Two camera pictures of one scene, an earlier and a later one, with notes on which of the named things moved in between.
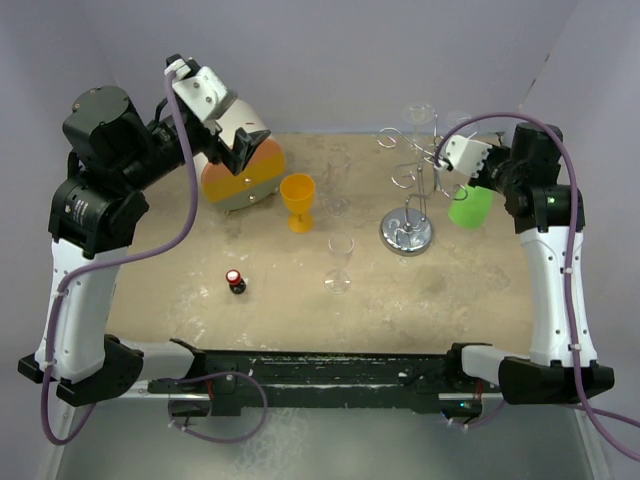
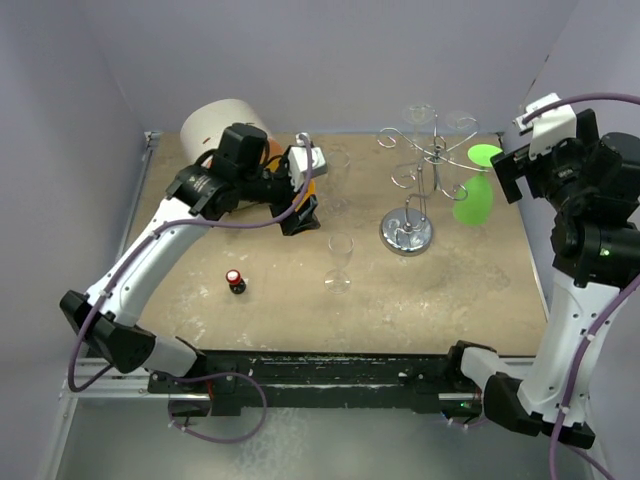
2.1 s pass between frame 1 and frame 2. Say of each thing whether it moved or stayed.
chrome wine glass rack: stayed
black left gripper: moved
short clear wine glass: stayed
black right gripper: moved
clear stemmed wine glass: stayed
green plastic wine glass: stayed
